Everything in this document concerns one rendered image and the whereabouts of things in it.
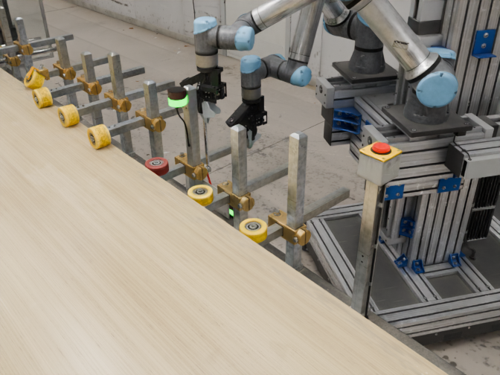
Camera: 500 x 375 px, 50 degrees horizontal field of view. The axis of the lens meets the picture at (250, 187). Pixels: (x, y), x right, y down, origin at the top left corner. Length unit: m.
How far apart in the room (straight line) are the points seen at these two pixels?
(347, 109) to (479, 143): 0.58
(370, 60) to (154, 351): 1.50
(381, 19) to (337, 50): 3.12
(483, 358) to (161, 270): 1.57
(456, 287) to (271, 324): 1.39
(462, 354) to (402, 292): 0.36
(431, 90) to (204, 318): 0.93
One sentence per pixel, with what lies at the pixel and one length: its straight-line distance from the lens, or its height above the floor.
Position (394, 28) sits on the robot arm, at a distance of 1.64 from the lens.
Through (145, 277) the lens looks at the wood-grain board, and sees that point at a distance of 1.38.
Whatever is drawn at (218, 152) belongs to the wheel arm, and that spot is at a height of 0.86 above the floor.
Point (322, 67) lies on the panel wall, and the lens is 4.89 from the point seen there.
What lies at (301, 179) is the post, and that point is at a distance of 1.48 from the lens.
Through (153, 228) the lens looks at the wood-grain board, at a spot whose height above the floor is 0.90.
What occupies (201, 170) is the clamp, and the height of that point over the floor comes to 0.86.
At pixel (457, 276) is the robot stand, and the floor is 0.21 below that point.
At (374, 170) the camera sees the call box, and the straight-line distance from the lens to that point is 1.24.
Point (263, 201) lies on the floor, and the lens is 3.26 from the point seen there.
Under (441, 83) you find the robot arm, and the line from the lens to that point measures 1.67.
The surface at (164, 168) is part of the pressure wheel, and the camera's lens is 1.83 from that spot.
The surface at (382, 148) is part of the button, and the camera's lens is 1.24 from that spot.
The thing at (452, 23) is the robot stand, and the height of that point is 1.31.
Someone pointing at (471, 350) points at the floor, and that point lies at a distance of 2.55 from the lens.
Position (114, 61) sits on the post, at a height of 1.13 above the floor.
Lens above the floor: 1.80
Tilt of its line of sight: 32 degrees down
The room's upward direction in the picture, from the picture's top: 1 degrees counter-clockwise
